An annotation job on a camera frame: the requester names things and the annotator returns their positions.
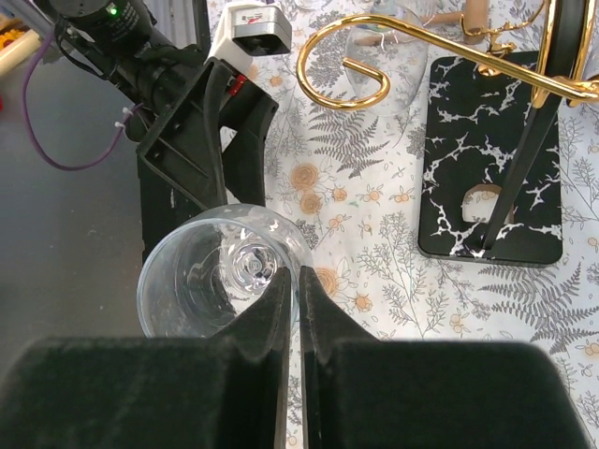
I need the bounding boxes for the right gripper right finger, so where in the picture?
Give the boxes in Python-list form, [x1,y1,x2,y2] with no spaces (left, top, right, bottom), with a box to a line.
[299,267,591,448]

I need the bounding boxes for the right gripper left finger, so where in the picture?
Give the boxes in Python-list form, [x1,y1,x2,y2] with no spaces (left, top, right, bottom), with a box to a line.
[1,268,290,448]

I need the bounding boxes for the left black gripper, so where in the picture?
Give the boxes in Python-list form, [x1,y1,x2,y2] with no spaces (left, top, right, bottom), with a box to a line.
[137,58,278,209]

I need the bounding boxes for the clear wine glass front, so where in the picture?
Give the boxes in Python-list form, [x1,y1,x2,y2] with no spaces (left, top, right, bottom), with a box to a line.
[137,204,314,338]

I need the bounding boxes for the ribbed glass tumbler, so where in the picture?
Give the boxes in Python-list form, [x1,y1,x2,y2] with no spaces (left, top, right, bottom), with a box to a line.
[345,25,429,117]

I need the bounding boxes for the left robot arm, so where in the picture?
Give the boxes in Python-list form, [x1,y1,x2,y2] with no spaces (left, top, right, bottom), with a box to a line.
[47,1,291,210]

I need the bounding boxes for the gold black wine glass rack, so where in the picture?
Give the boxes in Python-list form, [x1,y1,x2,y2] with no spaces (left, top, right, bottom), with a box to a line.
[296,1,598,267]

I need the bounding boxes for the floral table mat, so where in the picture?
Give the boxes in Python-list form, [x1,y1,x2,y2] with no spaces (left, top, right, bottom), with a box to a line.
[205,0,599,449]

